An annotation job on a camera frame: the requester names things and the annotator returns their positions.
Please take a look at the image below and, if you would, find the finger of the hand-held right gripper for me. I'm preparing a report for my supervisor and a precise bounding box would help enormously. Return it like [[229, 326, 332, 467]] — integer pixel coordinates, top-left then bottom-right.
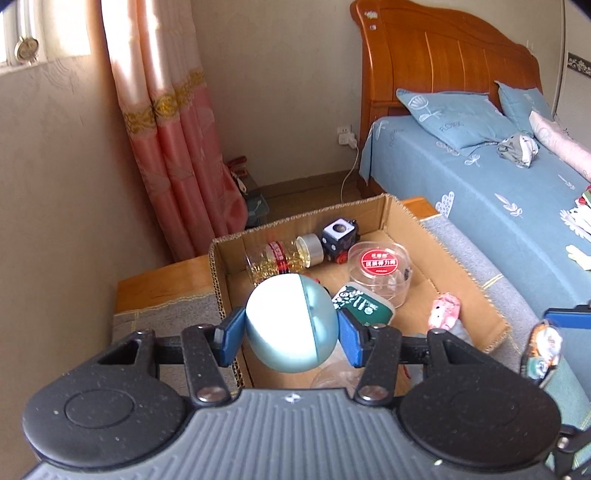
[[551, 425, 591, 480], [544, 300, 591, 329]]

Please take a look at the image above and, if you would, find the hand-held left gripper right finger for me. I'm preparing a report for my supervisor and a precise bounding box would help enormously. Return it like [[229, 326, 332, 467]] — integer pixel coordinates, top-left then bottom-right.
[[339, 309, 502, 409]]

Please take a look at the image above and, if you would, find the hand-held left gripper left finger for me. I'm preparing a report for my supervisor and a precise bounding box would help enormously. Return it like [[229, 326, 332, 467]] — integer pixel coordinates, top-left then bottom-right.
[[95, 307, 247, 409]]

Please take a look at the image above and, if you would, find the green and white packet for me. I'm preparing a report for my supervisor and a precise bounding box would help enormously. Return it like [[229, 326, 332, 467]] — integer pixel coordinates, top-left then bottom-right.
[[331, 281, 396, 324]]

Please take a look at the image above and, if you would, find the small colourful toy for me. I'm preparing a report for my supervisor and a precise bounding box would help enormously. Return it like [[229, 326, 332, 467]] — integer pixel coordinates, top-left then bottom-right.
[[521, 322, 564, 386]]

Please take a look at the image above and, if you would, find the blue white ball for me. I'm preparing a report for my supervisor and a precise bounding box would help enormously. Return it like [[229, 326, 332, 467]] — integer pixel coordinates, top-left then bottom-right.
[[245, 273, 340, 374]]

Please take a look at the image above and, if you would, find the round clear container red label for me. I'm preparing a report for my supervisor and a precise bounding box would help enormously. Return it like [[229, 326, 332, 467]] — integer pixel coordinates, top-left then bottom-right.
[[347, 241, 413, 309]]

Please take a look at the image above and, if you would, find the cardboard box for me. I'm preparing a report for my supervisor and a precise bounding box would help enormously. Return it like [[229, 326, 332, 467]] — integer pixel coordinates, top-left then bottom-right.
[[208, 193, 512, 388]]

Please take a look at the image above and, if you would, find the pink cartoon figure toy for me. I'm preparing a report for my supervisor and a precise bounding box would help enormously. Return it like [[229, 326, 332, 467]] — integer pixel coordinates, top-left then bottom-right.
[[427, 293, 462, 330]]

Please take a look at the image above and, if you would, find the clear capsule bottle silver cap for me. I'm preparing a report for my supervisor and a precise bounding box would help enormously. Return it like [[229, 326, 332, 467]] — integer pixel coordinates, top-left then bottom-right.
[[244, 233, 324, 284]]

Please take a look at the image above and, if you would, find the black red cube toy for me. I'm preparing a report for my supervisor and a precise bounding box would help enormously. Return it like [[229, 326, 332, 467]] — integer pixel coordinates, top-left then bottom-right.
[[320, 215, 362, 265]]

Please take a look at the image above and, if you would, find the grey blue table cloth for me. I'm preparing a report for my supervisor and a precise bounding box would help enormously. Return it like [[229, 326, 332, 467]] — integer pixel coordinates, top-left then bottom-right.
[[113, 215, 591, 476]]

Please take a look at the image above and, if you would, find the clear plastic storage box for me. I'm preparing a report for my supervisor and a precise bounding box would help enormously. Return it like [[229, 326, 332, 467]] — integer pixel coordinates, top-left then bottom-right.
[[240, 173, 271, 229]]

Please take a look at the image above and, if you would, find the wooden bed with blue sheet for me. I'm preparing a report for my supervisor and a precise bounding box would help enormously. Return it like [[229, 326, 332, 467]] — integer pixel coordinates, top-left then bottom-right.
[[359, 115, 591, 319]]

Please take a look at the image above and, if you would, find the pink bolster pillow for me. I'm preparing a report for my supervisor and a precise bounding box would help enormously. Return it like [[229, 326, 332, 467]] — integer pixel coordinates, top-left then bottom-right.
[[529, 110, 591, 181]]

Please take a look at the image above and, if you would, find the crumpled grey white cloth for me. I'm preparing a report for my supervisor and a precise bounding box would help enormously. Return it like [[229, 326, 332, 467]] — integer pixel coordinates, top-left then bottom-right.
[[496, 132, 540, 169]]

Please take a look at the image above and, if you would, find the pink curtain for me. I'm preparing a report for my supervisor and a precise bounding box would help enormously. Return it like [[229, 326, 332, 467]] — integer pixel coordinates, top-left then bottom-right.
[[99, 0, 247, 264]]

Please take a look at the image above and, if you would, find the small blue pillow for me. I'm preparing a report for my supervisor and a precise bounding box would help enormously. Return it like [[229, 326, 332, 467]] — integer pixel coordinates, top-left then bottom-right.
[[494, 80, 552, 134]]

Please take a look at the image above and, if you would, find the white wardrobe floral band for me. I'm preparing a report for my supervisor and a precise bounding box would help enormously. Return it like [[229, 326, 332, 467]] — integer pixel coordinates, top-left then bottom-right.
[[551, 0, 591, 139]]

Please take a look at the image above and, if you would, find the large blue pillow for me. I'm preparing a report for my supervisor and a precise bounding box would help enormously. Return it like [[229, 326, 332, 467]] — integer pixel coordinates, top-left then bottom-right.
[[396, 88, 522, 149]]

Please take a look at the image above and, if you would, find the wooden bed headboard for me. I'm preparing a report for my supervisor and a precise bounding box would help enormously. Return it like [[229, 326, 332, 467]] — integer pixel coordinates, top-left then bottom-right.
[[350, 0, 544, 197]]

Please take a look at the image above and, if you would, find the small round clock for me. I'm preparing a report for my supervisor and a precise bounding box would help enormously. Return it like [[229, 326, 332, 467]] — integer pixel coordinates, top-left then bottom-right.
[[14, 36, 41, 64]]

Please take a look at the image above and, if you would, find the white cable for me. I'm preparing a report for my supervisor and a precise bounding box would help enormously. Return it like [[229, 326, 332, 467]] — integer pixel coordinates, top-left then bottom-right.
[[341, 147, 362, 204]]

